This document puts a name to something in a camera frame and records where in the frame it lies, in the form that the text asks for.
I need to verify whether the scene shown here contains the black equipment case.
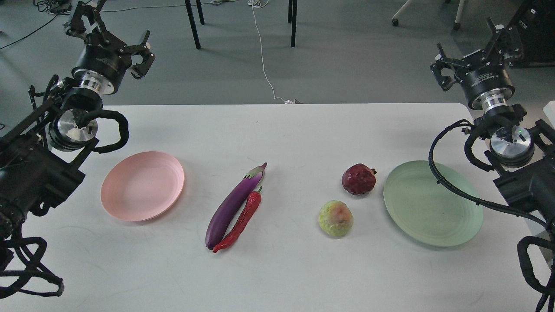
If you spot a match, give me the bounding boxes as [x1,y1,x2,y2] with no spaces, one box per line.
[509,0,555,68]

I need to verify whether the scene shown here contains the green plate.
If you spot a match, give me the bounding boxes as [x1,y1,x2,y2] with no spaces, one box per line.
[383,160,483,247]

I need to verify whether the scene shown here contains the yellow green custard apple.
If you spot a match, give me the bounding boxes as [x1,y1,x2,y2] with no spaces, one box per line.
[317,200,354,238]

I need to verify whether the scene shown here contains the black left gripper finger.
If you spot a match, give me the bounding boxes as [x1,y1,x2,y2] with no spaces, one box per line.
[64,1,108,44]
[116,30,155,80]

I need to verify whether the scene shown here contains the red chili pepper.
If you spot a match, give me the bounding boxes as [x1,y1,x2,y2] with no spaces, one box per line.
[212,186,262,253]

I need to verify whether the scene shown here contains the black table leg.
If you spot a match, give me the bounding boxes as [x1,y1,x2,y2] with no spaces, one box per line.
[287,0,298,48]
[184,0,206,50]

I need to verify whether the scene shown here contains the dark red pomegranate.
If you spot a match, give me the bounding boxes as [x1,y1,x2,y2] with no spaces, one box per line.
[341,163,377,196]

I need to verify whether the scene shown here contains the black table leg right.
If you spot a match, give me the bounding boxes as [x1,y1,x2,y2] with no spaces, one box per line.
[287,0,298,48]

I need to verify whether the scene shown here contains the purple eggplant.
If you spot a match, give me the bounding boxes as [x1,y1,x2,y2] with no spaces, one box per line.
[206,162,267,250]

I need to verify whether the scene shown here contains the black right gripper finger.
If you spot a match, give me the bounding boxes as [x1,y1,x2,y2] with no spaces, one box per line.
[430,43,465,91]
[484,17,525,64]

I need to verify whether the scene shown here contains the pink plate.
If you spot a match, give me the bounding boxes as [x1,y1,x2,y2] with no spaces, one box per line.
[100,151,186,222]

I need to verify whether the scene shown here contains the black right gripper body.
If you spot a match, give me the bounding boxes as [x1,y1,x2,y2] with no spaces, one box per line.
[456,51,515,110]

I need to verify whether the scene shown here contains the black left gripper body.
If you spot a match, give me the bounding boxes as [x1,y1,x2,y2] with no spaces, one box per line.
[72,34,131,94]

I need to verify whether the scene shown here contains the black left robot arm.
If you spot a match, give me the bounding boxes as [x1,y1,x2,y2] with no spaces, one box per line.
[0,0,155,298]

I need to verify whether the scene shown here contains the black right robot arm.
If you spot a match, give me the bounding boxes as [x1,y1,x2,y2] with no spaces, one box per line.
[428,18,555,312]

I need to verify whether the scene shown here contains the white office chair base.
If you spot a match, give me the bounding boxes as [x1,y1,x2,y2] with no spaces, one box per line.
[392,0,467,31]

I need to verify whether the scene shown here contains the black table leg left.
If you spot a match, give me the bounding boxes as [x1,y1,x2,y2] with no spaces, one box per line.
[184,0,206,50]

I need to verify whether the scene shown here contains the black cables on floor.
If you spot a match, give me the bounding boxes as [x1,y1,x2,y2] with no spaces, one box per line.
[0,0,104,51]

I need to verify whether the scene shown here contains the white cable on floor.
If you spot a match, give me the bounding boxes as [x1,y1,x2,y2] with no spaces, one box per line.
[247,0,295,104]

